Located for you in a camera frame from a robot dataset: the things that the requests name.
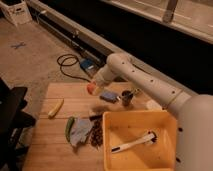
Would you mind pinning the white dish brush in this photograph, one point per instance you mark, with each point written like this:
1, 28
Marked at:
149, 137

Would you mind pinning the yellow plastic bin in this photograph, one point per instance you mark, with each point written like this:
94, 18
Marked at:
127, 126

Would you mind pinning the green chili pepper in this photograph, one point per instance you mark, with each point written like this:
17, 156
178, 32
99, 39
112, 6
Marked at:
68, 128

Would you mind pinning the white cardboard box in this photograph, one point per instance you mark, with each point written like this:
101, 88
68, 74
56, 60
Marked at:
16, 14

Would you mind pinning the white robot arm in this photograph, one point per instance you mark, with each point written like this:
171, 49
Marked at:
194, 112

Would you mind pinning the white paper cup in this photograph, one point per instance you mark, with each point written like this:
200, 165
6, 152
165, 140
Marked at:
153, 105

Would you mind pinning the dark metal cup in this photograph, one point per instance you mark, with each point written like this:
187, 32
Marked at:
126, 97

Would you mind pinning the wooden handled brush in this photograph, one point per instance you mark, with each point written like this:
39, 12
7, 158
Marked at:
97, 112

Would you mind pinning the black chair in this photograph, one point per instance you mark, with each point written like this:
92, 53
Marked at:
12, 122

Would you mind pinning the dark grape bunch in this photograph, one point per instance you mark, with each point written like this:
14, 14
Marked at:
97, 134

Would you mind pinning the blue power supply box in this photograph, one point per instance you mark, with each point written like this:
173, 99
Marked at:
88, 66

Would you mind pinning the metal window rail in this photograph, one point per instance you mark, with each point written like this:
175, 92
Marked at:
176, 57

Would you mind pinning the blue sponge block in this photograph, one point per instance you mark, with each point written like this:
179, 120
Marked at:
109, 96

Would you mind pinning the grey crumpled cloth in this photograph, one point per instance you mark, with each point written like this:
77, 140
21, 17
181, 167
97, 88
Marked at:
80, 130

